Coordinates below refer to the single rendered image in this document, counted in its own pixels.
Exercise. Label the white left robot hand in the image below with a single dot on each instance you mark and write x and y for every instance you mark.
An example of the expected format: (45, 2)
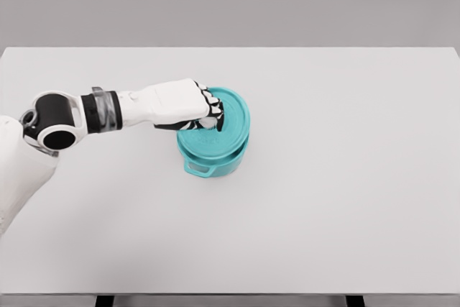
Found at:
(179, 104)

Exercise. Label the teal pot lid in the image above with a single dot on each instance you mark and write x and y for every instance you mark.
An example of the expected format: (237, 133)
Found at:
(230, 127)

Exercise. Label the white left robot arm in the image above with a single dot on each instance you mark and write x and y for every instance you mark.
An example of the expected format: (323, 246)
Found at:
(54, 120)

